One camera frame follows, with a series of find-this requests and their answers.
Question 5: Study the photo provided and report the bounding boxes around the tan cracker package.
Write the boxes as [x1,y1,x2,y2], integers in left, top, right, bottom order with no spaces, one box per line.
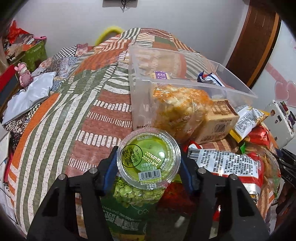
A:
[191,99,239,144]

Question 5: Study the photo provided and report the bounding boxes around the clear plastic storage bin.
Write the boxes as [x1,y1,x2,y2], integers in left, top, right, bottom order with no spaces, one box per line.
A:
[128,45,257,129]

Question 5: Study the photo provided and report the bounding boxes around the white cloth on bed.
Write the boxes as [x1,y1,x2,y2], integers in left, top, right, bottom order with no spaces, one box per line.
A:
[2,71,57,126]

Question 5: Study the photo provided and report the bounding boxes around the small black wall monitor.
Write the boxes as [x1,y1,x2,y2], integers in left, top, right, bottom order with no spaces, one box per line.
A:
[102,0,138,8]

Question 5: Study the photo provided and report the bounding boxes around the pink plush toy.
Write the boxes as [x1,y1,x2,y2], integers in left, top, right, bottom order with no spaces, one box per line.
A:
[15,62,33,88]

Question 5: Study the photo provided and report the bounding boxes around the yellow white snack bag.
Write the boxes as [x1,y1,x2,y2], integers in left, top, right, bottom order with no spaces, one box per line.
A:
[229,105,269,143]

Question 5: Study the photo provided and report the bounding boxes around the patchwork striped bed quilt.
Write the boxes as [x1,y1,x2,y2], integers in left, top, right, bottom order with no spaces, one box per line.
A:
[6,27,278,237]

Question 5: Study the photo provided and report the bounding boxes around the green peas snack bag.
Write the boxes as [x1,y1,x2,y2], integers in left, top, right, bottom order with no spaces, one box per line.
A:
[100,173,183,239]

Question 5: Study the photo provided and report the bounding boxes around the yellow curved tube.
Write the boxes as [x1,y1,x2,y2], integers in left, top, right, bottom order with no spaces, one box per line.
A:
[95,26,124,46]

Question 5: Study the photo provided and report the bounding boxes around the brown wooden door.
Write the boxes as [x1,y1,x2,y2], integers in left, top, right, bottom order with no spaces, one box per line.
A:
[226,1,281,88]

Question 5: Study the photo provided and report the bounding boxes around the green jelly cup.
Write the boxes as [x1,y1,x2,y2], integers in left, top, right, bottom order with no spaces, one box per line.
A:
[116,128,181,190]

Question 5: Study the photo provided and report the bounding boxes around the green storage box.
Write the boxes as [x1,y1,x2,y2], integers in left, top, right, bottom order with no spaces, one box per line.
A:
[15,40,47,72]

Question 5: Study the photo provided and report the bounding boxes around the white blue chip bag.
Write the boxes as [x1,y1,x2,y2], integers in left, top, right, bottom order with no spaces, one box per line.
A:
[197,71,225,87]

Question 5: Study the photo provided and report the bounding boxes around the red white barcode snack bag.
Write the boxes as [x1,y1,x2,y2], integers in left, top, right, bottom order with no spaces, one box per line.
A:
[187,143,264,203]

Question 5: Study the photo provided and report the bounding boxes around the clear bag orange snacks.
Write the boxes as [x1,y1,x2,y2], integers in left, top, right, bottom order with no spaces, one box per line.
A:
[240,142,281,194]

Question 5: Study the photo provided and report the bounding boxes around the red plastic bag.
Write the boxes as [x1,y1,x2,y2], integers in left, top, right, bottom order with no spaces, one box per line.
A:
[6,20,29,44]

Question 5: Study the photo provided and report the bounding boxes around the orange puffed snack bag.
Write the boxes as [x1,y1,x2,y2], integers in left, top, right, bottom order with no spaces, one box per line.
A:
[152,85,213,144]

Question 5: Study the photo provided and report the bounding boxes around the red shoe box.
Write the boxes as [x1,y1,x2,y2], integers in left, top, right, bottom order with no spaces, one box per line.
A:
[0,65,18,92]

